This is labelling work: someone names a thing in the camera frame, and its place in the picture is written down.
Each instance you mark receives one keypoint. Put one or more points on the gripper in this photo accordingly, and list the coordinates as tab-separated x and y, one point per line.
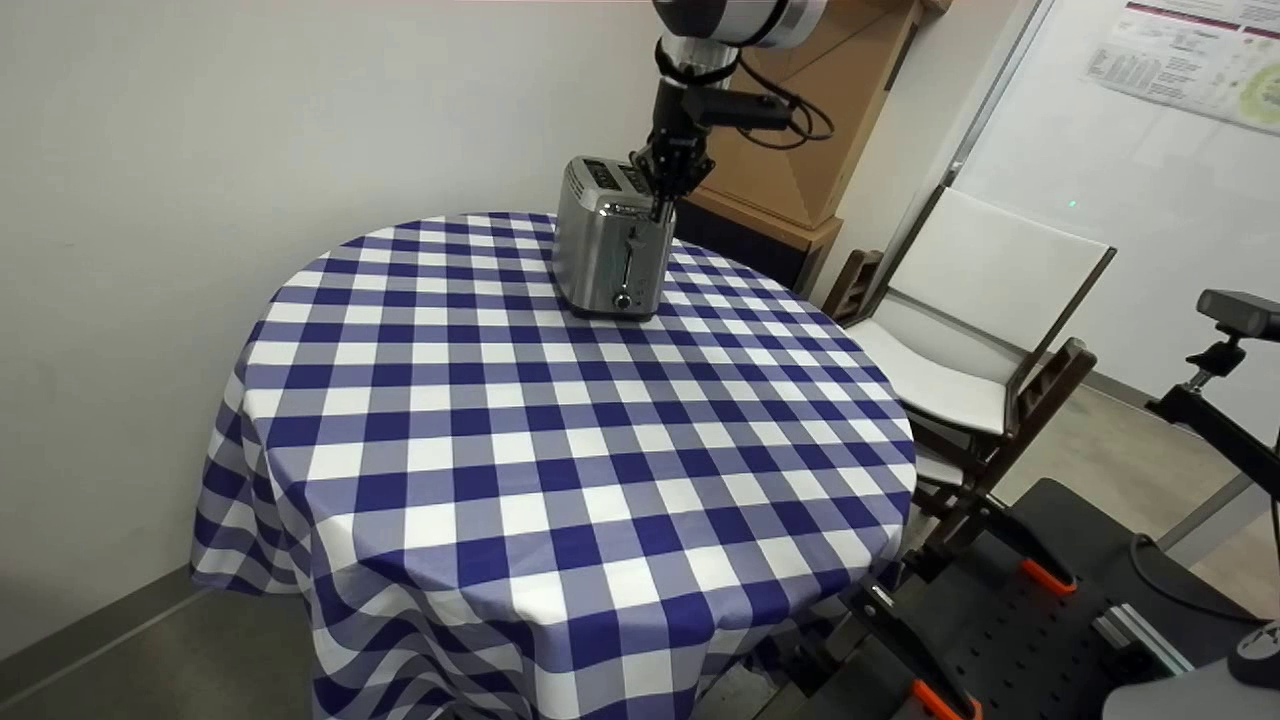
676	112

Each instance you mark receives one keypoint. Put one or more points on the silver toaster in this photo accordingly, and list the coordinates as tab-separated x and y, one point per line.
600	255

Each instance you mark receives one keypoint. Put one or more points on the stack of cardboard boxes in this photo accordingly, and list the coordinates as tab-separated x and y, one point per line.
820	110

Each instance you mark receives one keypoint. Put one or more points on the blue white checkered tablecloth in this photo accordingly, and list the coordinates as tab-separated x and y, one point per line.
560	480

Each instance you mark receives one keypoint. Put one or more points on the row of folding chairs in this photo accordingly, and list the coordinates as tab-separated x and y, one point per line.
960	320

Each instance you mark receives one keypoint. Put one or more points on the whiteboard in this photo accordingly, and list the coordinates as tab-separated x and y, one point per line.
1150	250

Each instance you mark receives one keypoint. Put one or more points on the poster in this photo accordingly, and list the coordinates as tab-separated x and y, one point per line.
1190	55

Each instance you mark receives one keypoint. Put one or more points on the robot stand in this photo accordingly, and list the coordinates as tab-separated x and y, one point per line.
1010	640

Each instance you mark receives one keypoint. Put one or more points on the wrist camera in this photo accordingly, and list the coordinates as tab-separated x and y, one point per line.
745	108

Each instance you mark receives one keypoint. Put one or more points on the camera on mount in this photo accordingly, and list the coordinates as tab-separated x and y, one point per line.
1225	420

